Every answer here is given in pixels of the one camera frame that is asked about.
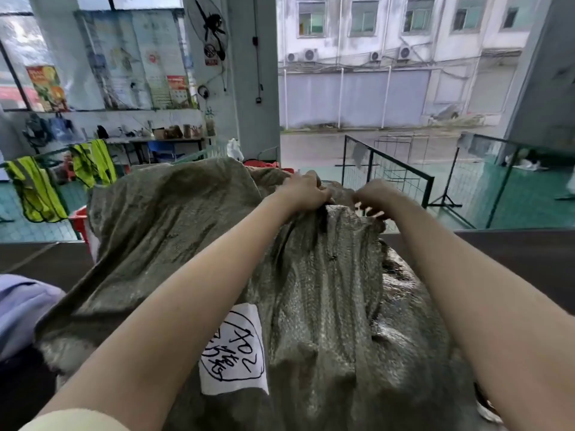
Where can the person's right hand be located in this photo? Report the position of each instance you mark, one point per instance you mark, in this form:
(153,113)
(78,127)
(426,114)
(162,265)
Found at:
(379,197)

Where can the person's left hand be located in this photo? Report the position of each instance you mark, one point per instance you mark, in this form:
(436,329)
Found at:
(305,192)

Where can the large grey-green woven sack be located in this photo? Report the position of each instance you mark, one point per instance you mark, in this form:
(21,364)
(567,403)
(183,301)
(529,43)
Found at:
(179,219)

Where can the person's left forearm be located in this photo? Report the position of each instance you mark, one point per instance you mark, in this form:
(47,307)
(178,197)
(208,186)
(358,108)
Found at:
(179,318)

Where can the person's right forearm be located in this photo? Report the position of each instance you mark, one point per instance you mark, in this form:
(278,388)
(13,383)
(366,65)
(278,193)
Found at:
(471,300)

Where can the white plastic bag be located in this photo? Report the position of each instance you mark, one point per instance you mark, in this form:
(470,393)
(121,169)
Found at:
(233,150)

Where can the person's shoe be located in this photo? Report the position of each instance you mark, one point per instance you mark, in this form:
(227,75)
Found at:
(487,408)

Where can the person's cream shirt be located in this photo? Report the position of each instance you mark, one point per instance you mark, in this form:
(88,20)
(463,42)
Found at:
(72,421)

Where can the grey hanging cloth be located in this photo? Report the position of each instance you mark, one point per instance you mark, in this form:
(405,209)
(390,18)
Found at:
(471,145)
(358,154)

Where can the red cloth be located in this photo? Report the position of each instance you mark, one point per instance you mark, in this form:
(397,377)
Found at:
(260,164)

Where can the white air conditioner unit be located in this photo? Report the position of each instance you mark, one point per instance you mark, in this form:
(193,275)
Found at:
(292,57)
(375,56)
(404,52)
(310,55)

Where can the cluttered workbench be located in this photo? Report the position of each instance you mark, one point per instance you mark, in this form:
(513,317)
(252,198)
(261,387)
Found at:
(170,140)

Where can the crumpled white sheet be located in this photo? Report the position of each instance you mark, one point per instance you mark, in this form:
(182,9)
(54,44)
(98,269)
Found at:
(523,162)

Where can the blue chair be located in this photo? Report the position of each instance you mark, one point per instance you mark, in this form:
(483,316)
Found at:
(161,150)

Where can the yellow safety vest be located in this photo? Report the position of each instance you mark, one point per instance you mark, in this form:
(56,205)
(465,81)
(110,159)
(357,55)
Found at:
(33,192)
(101,163)

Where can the pale notice posters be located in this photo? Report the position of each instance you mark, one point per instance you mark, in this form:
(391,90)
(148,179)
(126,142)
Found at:
(117,58)

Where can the black backpack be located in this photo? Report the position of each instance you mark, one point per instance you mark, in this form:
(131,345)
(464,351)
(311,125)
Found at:
(37,130)

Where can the orange green poster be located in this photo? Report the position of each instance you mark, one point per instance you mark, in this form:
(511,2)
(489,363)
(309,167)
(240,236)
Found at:
(47,87)

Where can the lavender cloth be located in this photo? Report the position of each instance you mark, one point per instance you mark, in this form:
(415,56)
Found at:
(22,309)

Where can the black wall fan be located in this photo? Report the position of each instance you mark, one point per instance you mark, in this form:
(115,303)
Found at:
(213,22)

